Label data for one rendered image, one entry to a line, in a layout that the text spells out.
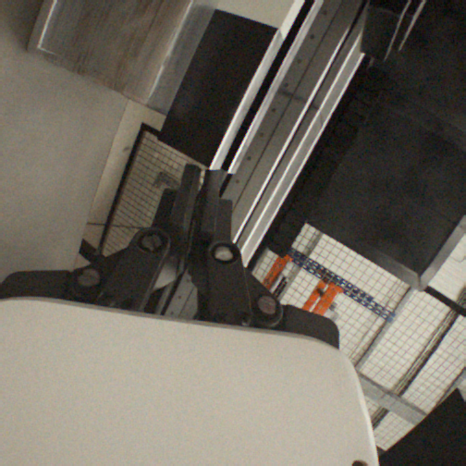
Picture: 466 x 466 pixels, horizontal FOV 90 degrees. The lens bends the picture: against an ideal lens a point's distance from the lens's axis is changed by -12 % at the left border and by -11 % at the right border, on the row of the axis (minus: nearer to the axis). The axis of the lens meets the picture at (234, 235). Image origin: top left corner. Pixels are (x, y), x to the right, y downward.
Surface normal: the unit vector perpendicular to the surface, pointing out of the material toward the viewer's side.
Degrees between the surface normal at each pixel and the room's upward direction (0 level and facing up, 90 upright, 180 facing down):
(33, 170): 0
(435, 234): 90
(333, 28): 90
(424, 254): 90
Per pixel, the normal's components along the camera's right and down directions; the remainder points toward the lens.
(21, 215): 0.83, 0.51
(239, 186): -0.33, 0.15
